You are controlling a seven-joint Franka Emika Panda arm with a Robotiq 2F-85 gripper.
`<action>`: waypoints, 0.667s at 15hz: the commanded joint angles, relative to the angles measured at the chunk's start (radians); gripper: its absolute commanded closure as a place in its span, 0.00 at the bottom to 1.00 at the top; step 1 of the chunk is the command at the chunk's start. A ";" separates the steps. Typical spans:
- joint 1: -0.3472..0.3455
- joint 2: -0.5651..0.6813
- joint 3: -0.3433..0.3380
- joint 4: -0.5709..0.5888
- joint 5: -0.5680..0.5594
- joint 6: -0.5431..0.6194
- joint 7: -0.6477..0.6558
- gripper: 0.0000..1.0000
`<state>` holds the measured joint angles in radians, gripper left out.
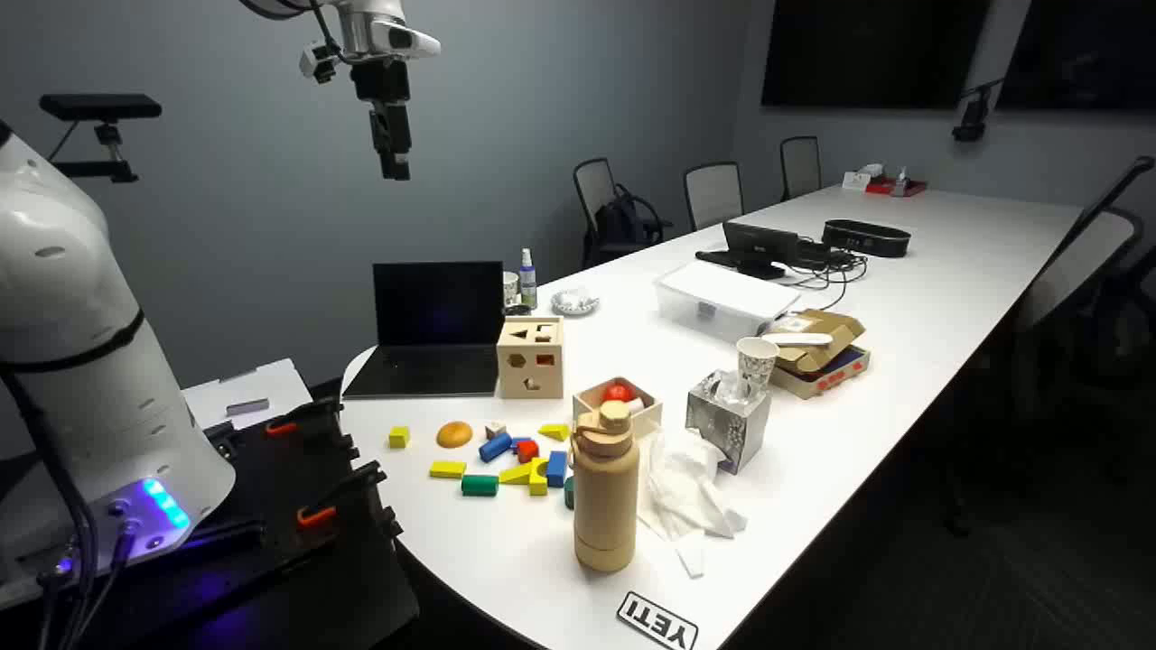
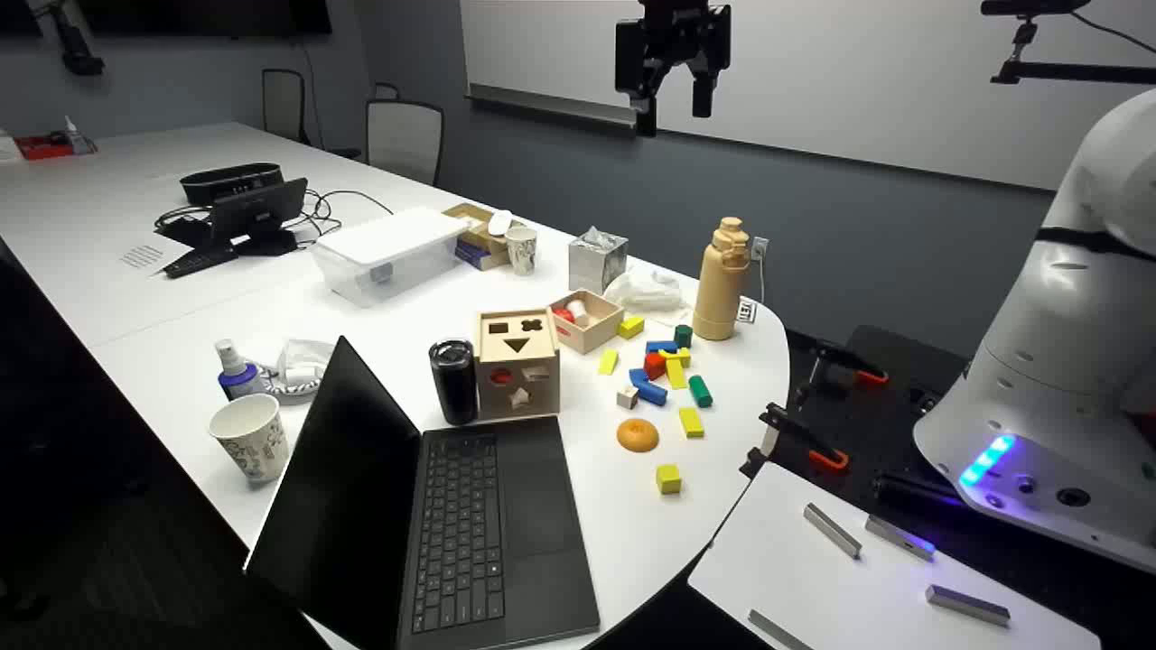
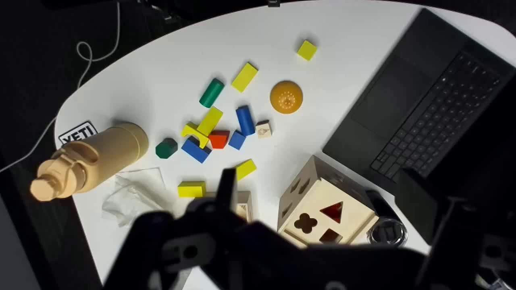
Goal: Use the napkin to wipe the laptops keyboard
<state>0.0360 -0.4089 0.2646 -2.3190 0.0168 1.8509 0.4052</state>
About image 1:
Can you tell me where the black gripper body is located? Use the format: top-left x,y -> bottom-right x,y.
351,53 -> 416,119

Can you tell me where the white napkin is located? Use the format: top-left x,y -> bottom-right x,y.
659,443 -> 753,540

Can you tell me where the black laptop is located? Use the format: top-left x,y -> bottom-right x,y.
340,258 -> 510,404

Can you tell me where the small spray bottle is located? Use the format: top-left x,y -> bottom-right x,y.
517,246 -> 544,313

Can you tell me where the grey office chair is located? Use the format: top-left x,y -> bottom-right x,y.
776,135 -> 828,203
682,159 -> 747,231
571,154 -> 674,270

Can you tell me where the white round device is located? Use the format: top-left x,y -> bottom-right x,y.
548,286 -> 604,321

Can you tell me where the black backpack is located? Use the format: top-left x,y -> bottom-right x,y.
593,191 -> 669,259

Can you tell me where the wooden shape sorter cube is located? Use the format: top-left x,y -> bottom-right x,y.
497,313 -> 566,402

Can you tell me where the white paper sheet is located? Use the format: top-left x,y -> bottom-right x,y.
179,354 -> 317,437

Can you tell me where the yellow wooden block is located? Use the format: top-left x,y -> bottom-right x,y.
499,459 -> 553,500

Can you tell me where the white flat box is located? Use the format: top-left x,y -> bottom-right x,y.
653,258 -> 805,341

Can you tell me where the small wooden box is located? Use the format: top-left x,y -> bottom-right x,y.
566,373 -> 664,443

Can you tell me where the black monitor device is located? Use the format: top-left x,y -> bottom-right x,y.
694,219 -> 811,282

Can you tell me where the tan water bottle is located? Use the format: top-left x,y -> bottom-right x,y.
566,398 -> 645,578

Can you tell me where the white paper cup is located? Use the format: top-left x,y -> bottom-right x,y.
735,333 -> 784,398

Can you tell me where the black robot cart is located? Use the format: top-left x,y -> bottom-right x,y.
0,385 -> 427,650

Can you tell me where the open cardboard box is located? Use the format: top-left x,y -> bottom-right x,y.
765,307 -> 872,380

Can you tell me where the flat red printed box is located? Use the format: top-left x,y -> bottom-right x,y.
769,342 -> 876,402

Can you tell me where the red tray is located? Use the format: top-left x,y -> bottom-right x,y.
865,164 -> 934,203

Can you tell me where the dark office chair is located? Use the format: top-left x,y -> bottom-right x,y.
1008,154 -> 1156,407

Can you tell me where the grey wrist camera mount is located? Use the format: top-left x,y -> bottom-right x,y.
299,40 -> 343,87

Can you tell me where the black camera on stand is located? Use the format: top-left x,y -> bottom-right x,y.
37,91 -> 165,188

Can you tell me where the black table cable bundle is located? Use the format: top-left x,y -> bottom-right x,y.
787,246 -> 876,299

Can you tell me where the large black wall screen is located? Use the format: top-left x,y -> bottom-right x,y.
760,0 -> 993,113
993,0 -> 1156,117

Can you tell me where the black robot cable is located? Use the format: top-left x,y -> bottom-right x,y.
0,364 -> 106,650

